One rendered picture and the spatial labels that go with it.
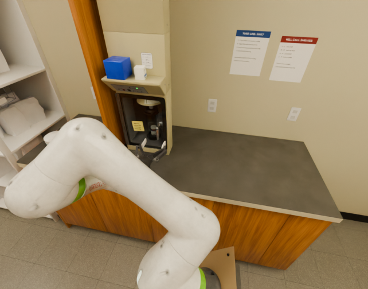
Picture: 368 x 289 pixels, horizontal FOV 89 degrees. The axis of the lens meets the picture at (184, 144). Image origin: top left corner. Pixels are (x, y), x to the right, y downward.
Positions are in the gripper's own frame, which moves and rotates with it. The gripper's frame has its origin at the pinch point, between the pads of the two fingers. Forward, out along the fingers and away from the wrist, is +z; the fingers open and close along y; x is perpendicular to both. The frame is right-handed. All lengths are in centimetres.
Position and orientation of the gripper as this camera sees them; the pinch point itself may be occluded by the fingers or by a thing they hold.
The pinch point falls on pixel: (154, 143)
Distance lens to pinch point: 117.0
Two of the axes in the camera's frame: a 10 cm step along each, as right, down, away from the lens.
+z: 1.9, -6.0, 7.8
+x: -0.2, 7.9, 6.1
